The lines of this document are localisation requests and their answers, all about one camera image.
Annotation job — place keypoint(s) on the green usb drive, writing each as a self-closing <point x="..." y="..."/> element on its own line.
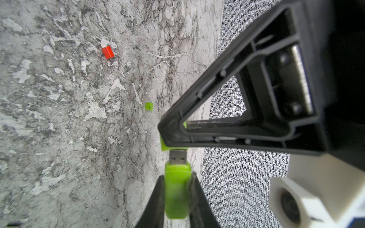
<point x="177" y="174"/>
<point x="172" y="135"/>

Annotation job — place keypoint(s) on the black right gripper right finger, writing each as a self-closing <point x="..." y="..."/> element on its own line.
<point x="200" y="213"/>

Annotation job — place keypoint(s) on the small green usb cap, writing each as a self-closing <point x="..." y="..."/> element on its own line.
<point x="149" y="106"/>

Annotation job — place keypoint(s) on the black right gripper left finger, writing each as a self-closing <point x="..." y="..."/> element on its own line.
<point x="153" y="215"/>

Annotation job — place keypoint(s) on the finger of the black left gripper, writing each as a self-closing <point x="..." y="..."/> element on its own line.
<point x="264" y="92"/>

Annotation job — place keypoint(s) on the red usb cap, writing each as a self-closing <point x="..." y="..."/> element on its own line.
<point x="108" y="52"/>

